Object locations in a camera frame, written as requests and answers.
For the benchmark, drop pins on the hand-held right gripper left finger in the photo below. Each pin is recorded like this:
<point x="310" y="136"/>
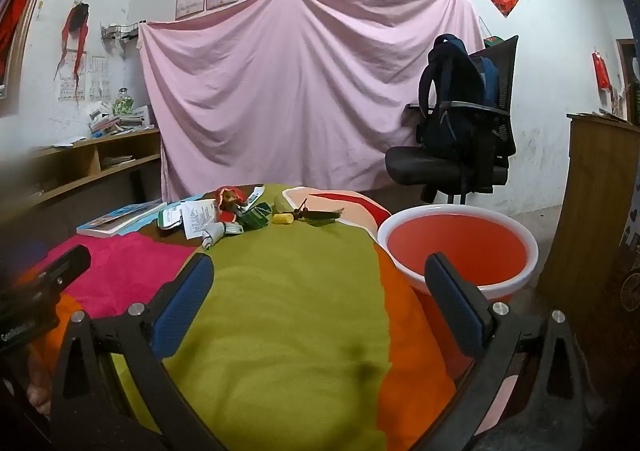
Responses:
<point x="187" y="301"/>

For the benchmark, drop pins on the brown wooden door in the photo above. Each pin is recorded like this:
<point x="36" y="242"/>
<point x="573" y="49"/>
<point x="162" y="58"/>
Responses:
<point x="627" y="81"/>

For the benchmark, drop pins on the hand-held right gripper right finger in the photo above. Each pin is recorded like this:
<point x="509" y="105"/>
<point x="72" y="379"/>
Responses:
<point x="452" y="301"/>

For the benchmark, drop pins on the wooden shelf desk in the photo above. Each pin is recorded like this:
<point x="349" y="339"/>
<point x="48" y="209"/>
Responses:
<point x="75" y="161"/>

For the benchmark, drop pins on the black mesh office chair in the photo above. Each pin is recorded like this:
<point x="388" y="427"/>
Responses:
<point x="440" y="163"/>

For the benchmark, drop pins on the small yellow cylinder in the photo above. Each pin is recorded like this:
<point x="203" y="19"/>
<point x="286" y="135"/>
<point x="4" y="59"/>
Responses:
<point x="282" y="219"/>

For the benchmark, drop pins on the white paper receipt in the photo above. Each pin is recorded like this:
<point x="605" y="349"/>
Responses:
<point x="197" y="221"/>

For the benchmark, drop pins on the white wall calendar sheet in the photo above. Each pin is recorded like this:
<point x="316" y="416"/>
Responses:
<point x="70" y="86"/>
<point x="99" y="78"/>

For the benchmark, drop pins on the pink hanging bedsheet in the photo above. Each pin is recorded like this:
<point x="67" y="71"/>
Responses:
<point x="300" y="81"/>

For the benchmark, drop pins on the wooden door frame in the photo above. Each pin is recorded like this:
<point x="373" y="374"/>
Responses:
<point x="27" y="31"/>

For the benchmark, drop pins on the colourful picture book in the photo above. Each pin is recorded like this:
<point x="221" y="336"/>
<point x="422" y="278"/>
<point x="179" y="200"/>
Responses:
<point x="115" y="221"/>

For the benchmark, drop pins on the dark blue backpack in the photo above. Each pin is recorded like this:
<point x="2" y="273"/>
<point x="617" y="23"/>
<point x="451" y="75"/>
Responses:
<point x="450" y="96"/>

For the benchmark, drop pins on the green snack wrapper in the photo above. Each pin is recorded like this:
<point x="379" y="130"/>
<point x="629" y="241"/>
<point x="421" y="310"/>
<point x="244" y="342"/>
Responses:
<point x="255" y="217"/>

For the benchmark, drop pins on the green leafy wrapper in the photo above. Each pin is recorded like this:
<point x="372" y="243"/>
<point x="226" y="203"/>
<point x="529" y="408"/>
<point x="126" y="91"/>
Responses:
<point x="320" y="216"/>

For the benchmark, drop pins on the glass jar with green contents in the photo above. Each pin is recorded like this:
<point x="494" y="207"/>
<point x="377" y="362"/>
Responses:
<point x="123" y="103"/>

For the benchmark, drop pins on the wooden cabinet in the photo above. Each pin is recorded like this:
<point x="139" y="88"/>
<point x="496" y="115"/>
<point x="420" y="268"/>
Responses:
<point x="595" y="206"/>

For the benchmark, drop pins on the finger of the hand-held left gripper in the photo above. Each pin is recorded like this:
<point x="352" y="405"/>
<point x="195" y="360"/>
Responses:
<point x="67" y="266"/>

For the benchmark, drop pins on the stack of books and papers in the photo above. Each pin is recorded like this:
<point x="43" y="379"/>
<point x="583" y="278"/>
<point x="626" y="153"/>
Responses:
<point x="117" y="123"/>

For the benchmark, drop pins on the multicolour patchwork blanket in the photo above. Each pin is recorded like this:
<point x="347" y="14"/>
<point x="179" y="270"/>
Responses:
<point x="280" y="331"/>

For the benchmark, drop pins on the red hanging packet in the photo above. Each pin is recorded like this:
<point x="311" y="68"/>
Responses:
<point x="601" y="71"/>

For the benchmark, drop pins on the person's left hand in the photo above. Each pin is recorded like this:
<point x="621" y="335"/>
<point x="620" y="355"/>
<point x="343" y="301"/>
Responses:
<point x="39" y="386"/>

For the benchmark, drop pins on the pale green vegetable piece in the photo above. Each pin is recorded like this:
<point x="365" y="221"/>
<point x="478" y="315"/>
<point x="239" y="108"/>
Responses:
<point x="281" y="204"/>

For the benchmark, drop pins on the orange bucket with white rim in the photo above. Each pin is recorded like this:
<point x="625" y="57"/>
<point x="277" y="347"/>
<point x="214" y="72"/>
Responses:
<point x="450" y="246"/>

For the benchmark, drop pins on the red snack wrapper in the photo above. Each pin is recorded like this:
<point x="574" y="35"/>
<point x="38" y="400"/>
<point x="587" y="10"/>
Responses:
<point x="229" y="203"/>

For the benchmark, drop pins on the grey crumpled wrapper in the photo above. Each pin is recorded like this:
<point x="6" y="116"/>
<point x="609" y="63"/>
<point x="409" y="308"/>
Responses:
<point x="215" y="233"/>

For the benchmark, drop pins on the red hanging tassel decoration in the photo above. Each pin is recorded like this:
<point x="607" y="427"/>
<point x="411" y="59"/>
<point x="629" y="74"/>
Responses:
<point x="75" y="26"/>

